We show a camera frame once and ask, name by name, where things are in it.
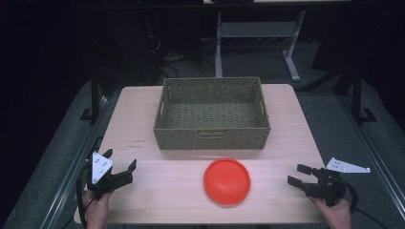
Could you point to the white metal desk frame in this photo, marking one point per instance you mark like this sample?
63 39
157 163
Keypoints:
258 29

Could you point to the red round plate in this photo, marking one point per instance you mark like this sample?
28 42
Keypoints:
227 182

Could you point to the person's left hand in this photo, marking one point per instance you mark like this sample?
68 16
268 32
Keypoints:
97 211

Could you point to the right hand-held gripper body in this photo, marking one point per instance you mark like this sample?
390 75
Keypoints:
328 189

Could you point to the person's right hand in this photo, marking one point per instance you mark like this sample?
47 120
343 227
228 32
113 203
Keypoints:
339 216

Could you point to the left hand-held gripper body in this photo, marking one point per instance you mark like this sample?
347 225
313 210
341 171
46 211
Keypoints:
101 178

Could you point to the olive woven basket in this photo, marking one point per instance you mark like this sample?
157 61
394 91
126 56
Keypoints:
211 138

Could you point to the black metal stand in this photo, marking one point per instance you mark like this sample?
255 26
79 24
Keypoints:
95 95
357 95

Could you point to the aluminium rail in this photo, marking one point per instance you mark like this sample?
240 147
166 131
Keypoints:
375 159
71 178

